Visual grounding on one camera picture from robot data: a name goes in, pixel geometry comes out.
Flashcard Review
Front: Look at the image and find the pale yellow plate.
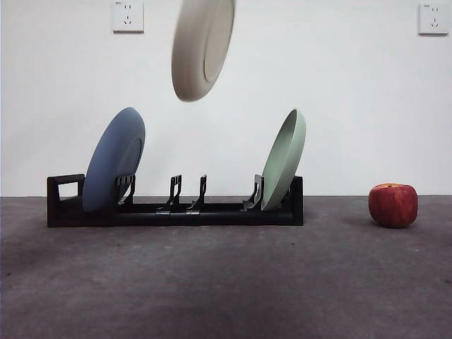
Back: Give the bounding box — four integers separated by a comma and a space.
171, 0, 237, 103

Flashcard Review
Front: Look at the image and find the blue plate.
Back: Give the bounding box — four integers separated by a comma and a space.
83, 107, 147, 214

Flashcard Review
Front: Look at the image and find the black plate rack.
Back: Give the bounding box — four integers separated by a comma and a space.
47, 173, 304, 228

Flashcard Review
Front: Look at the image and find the green plate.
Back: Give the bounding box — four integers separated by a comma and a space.
261, 108, 307, 212

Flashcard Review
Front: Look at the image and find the white wall socket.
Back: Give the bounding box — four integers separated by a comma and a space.
418, 3, 450, 35
112, 0, 145, 35

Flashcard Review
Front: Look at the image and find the red apple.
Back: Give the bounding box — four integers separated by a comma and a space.
368, 183, 419, 229

